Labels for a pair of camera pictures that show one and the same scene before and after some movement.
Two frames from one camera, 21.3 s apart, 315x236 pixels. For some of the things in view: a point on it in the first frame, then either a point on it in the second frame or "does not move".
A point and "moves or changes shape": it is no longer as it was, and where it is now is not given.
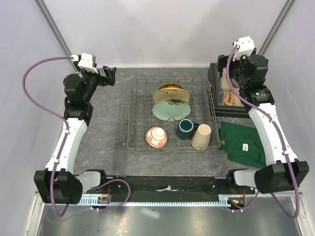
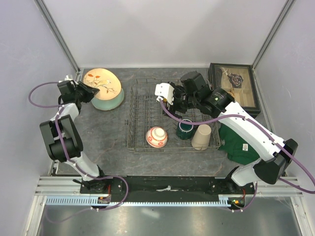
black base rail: (169, 185) does not move
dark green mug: (186, 128) does not move
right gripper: (222, 61) → (177, 90)
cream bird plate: (168, 93) moves or changes shape
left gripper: (103, 81) → (90, 93)
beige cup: (201, 139) does not move
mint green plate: (166, 109) → (108, 104)
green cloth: (241, 144) does not move
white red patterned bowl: (156, 137) does not move
